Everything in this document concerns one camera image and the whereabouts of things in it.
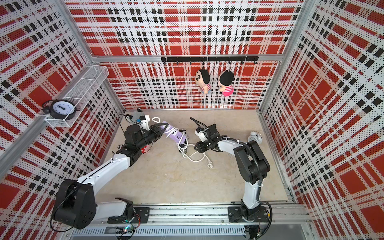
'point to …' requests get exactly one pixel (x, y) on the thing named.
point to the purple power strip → (174, 134)
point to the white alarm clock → (254, 137)
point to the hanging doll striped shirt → (202, 78)
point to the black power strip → (184, 131)
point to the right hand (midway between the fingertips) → (200, 145)
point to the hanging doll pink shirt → (225, 81)
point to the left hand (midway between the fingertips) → (170, 124)
